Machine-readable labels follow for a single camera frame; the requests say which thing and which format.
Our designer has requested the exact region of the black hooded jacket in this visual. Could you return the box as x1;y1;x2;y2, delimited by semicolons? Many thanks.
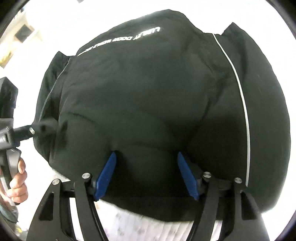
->
34;9;290;222

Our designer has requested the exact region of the white bookshelf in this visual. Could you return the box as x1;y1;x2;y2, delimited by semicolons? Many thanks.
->
1;8;38;69

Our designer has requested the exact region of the white floral bed quilt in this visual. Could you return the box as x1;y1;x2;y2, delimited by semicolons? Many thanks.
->
0;0;296;241

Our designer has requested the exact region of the person's left hand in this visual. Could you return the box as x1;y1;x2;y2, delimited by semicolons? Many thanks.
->
1;158;28;204

